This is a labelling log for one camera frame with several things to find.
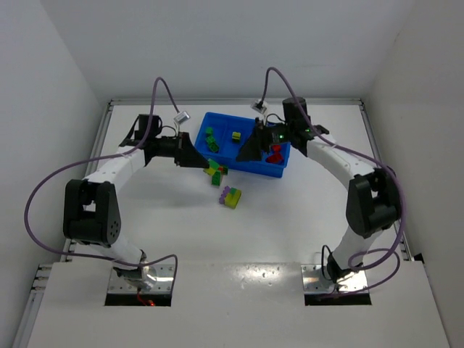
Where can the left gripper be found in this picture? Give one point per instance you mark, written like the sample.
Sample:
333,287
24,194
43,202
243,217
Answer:
182,148

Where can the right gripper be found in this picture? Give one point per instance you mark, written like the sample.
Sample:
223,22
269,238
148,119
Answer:
264,138

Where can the lime curved lego brick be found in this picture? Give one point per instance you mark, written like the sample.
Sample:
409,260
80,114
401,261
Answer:
236,137

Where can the green four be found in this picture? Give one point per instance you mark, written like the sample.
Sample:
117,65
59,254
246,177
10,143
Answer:
213,147

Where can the red round lego piece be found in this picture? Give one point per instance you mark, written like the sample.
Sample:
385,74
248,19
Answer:
276,158

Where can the green red lego stack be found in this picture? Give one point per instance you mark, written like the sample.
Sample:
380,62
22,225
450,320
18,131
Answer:
218,174

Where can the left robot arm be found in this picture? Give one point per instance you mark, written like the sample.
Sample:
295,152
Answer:
91,210

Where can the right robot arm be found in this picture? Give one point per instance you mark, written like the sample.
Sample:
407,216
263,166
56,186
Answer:
373,203

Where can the lime long lego brick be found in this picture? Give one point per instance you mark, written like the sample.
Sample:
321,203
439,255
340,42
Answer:
232,200

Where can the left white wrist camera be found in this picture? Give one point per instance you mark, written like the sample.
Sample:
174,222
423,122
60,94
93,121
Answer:
181,118

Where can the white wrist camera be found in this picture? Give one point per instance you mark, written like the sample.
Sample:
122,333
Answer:
260,106
181,118

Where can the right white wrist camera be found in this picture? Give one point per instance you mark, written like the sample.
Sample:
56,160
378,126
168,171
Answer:
260,106

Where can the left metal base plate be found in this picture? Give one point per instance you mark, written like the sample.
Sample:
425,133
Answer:
157,279

